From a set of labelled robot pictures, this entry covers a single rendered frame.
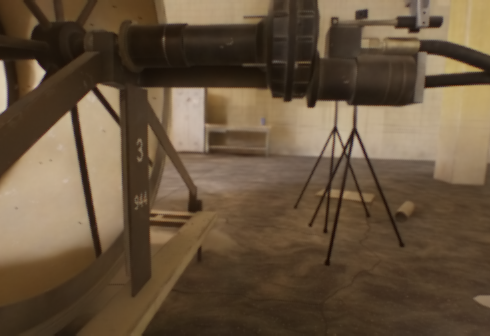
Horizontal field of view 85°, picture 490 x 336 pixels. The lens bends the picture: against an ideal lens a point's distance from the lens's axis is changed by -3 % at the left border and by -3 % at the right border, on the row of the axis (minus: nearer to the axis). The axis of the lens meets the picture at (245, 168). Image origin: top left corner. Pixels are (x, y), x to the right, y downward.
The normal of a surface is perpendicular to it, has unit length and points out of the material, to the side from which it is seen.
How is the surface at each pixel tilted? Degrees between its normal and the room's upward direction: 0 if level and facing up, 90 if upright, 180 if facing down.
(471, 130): 90
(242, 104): 90
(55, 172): 52
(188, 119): 90
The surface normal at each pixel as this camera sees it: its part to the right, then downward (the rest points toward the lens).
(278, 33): -0.28, 0.26
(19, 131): 0.99, 0.04
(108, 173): -0.07, -0.51
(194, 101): -0.11, 0.13
